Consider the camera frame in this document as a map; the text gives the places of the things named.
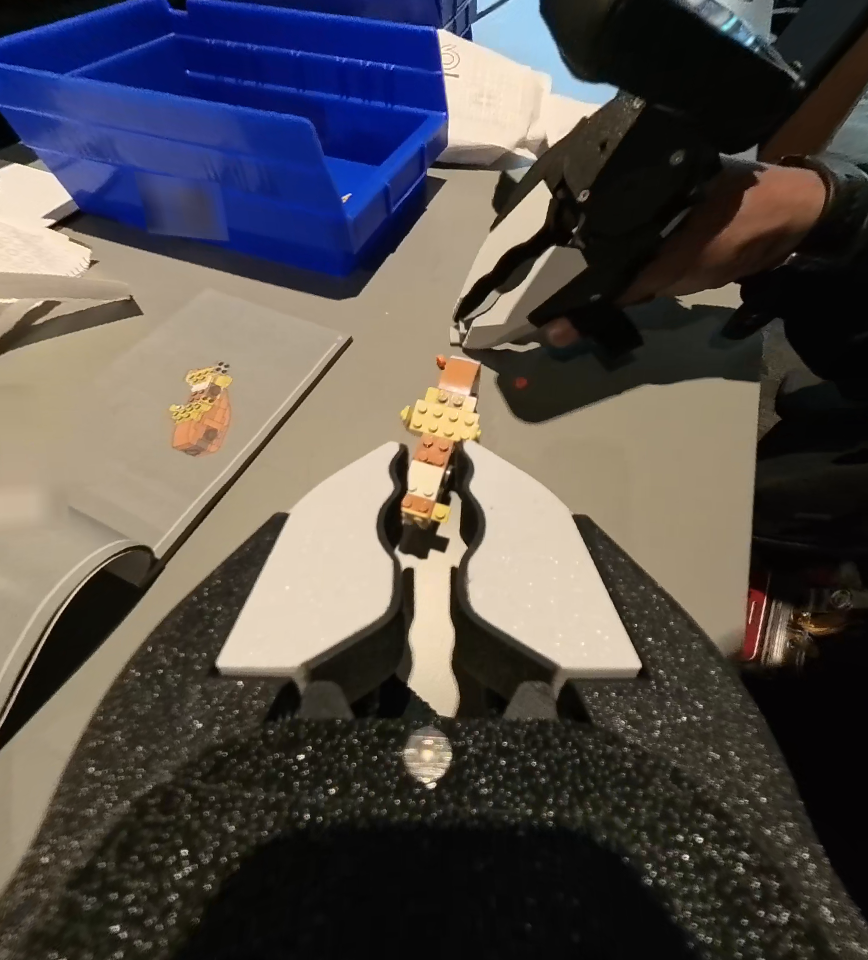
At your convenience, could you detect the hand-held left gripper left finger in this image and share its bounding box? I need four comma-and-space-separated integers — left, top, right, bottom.
215, 440, 412, 681

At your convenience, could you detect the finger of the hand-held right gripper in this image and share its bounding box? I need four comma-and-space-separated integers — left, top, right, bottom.
458, 241, 596, 354
452, 142, 566, 325

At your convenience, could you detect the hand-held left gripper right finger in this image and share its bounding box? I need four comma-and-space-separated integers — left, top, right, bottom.
450, 442, 645, 681

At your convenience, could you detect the brown yellow toy brick model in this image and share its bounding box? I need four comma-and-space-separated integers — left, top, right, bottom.
400, 356, 483, 560

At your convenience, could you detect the grey instruction booklet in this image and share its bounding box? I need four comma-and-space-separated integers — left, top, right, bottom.
0, 288, 352, 796

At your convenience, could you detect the blue plastic bin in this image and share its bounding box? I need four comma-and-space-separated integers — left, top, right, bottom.
0, 0, 450, 279
179, 0, 472, 39

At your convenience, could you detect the person's right hand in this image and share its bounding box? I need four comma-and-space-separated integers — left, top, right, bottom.
617, 159, 834, 306

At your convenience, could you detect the white printed paper bag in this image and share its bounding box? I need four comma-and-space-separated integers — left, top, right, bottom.
437, 30, 581, 168

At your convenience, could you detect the person's black clothing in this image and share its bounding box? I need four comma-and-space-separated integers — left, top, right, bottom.
749, 375, 868, 579

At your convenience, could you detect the crumpled white paper bag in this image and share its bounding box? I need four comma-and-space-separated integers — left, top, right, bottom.
0, 161, 135, 384

